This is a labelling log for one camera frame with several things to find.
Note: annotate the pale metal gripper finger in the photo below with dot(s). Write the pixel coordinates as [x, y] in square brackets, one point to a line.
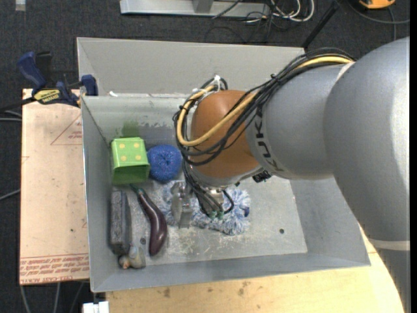
[176, 207]
[186, 216]

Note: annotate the purple toy eggplant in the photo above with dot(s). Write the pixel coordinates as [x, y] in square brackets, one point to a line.
[157, 227]

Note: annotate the blue and white shaggy cloth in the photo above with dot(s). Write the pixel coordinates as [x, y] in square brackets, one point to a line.
[238, 214]

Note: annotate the blue scrubber ball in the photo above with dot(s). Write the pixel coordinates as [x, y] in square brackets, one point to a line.
[164, 163]

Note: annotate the grey metal bin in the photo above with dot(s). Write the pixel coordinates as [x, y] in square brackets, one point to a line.
[260, 230]

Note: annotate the small grey-brown toy animal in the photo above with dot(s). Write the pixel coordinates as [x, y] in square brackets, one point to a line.
[133, 259]

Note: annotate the green cube with yellow dots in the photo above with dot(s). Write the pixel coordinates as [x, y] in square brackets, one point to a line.
[128, 158]

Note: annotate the brown cardboard board, red print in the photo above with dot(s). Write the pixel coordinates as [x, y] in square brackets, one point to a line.
[52, 191]

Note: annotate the black cylinder on white bracket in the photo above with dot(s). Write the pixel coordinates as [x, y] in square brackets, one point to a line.
[261, 176]

